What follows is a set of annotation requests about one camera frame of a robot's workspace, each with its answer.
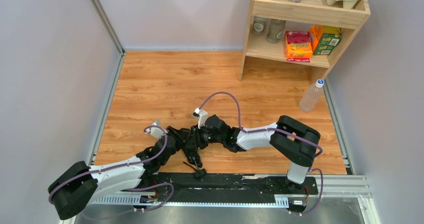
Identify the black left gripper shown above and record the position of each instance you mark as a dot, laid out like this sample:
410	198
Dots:
178	133

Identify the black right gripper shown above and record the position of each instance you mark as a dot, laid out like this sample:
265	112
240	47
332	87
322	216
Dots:
194	142

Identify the black folding umbrella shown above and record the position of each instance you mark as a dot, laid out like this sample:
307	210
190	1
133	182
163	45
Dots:
190	144

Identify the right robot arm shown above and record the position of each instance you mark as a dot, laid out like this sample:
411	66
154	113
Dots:
296	141

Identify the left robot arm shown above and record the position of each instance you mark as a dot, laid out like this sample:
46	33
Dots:
112	172

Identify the clear plastic water bottle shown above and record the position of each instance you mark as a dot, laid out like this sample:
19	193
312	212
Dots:
312	95

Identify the glass jar left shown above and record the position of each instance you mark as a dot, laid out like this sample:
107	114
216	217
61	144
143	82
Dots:
259	25

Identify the glass jar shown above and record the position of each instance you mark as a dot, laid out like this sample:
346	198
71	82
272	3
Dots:
275	30
259	25

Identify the glass jar right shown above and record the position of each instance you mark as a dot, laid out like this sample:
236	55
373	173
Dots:
275	30

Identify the orange pink sponge box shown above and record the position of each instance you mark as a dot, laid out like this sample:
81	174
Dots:
298	46

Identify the wooden shelf unit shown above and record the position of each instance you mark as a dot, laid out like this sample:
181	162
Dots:
313	12

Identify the green orange carton box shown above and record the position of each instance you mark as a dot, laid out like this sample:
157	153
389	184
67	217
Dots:
324	39

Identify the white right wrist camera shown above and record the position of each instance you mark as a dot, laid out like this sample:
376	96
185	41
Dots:
201	116

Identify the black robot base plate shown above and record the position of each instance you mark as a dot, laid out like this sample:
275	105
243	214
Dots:
231	188

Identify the aluminium frame rail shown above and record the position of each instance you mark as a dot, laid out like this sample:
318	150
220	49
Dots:
343	187

